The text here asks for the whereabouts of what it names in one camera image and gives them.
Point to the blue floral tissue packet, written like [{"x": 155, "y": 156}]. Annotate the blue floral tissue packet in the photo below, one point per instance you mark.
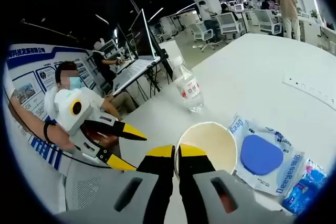
[{"x": 307, "y": 184}]

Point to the clear plastic water bottle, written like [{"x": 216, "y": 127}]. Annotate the clear plastic water bottle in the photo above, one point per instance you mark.
[{"x": 189, "y": 87}]

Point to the paper cup with green print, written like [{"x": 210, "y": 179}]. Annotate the paper cup with green print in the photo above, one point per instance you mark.
[{"x": 210, "y": 145}]

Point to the wall poster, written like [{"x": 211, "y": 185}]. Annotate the wall poster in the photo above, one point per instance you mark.
[{"x": 26, "y": 85}]

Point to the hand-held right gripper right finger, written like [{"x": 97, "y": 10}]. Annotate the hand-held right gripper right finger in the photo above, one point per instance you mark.
[{"x": 194, "y": 182}]

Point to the black wristband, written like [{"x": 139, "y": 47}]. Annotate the black wristband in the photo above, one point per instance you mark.
[{"x": 48, "y": 132}]

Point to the potted plant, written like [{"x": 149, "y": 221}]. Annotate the potted plant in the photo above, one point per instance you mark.
[{"x": 313, "y": 12}]

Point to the white office chair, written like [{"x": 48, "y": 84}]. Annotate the white office chair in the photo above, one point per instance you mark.
[
  {"x": 203, "y": 33},
  {"x": 266, "y": 20},
  {"x": 228, "y": 23}
]

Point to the wet wipes packet blue lid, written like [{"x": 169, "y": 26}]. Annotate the wet wipes packet blue lid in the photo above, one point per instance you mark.
[{"x": 262, "y": 155}]

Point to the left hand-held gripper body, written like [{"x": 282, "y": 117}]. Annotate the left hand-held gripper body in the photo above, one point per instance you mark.
[{"x": 68, "y": 108}]

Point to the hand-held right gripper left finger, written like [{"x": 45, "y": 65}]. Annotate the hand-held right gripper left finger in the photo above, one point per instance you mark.
[{"x": 155, "y": 182}]

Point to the silver open laptop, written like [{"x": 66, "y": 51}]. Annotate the silver open laptop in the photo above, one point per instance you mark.
[{"x": 141, "y": 37}]

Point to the white table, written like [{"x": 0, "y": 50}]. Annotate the white table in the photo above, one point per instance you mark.
[{"x": 249, "y": 77}]

